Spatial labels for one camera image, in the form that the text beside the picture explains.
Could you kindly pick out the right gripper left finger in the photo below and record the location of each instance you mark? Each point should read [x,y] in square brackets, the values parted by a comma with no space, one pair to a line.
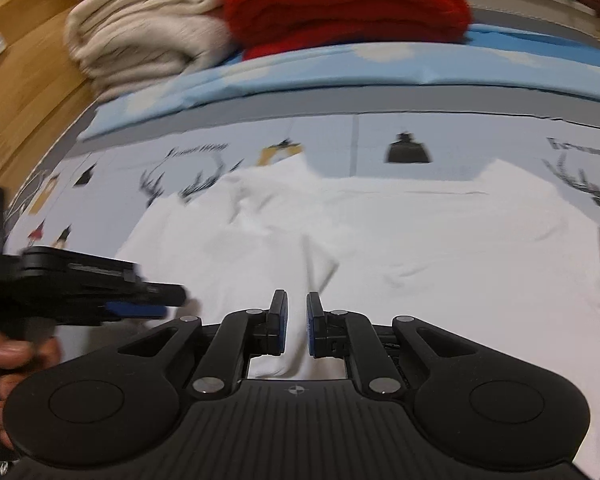
[231,345]

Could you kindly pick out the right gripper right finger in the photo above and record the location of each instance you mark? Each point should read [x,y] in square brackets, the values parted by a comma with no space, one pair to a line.
[367,350]

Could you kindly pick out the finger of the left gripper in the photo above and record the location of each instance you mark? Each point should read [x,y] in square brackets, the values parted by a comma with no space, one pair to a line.
[163,294]
[123,310]

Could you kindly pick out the white long-sleeve shirt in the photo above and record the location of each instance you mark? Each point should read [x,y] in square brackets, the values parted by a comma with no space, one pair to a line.
[501,259]

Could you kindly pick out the person's left hand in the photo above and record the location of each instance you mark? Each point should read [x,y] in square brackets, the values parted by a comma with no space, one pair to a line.
[20,359]

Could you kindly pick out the wooden bed headboard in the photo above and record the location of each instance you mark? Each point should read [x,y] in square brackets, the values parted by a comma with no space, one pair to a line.
[42,92]

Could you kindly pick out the cream folded blanket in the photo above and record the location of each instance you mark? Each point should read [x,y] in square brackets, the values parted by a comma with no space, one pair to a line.
[123,46]

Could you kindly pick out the red folded blanket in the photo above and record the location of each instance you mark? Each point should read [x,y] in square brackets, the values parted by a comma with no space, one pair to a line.
[266,27]

